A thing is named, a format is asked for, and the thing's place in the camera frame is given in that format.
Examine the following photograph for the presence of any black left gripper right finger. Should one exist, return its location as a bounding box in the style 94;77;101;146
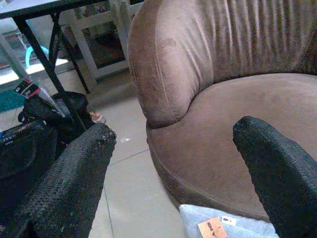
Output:
232;116;317;238

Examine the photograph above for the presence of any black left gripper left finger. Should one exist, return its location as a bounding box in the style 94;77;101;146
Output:
4;122;117;238

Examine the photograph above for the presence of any light blue pillow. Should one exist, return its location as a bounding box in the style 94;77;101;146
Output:
178;204;280;238

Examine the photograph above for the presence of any small white pillow tag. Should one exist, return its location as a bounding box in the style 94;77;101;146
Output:
221;215;238;227

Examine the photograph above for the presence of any orange pillow tag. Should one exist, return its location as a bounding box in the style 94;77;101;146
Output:
197;216;228;238

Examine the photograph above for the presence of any brown suede sofa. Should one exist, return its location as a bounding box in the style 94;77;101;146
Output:
126;0;317;223

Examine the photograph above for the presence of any black bag with white lettering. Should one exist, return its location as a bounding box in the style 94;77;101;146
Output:
0;120;61;208

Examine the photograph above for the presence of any pink slipper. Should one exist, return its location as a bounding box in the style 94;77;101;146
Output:
89;111;106;124

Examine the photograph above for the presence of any black backpack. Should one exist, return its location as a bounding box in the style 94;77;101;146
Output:
17;91;93;146

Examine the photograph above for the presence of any teal rug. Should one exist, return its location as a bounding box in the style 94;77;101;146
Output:
0;89;28;114

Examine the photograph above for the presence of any black red label tag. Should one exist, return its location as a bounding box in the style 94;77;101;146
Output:
14;78;42;99

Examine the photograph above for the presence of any white wooden chair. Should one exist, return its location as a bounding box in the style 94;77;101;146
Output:
59;0;142;93

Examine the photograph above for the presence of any black metal frame table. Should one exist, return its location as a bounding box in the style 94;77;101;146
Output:
0;0;147;132

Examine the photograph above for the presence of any teal hose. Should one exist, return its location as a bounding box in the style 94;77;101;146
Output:
24;46;50;72

